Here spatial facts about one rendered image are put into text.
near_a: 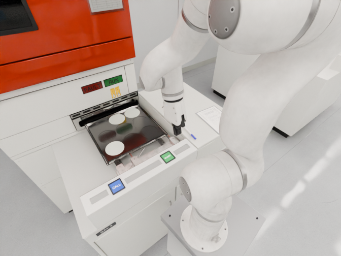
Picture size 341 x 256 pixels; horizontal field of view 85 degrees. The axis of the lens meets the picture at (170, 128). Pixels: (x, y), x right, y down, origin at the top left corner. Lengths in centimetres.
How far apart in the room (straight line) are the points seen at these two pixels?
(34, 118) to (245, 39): 112
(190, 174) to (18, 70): 85
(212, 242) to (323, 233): 143
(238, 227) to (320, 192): 157
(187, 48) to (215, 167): 31
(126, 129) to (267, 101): 92
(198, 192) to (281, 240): 153
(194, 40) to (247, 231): 74
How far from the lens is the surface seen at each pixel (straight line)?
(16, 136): 128
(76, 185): 109
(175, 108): 69
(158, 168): 86
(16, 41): 101
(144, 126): 114
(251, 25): 23
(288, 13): 25
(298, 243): 200
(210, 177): 46
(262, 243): 188
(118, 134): 112
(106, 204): 82
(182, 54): 53
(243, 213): 93
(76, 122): 126
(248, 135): 37
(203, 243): 83
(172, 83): 66
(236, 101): 34
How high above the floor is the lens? 167
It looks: 44 degrees down
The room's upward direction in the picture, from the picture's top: straight up
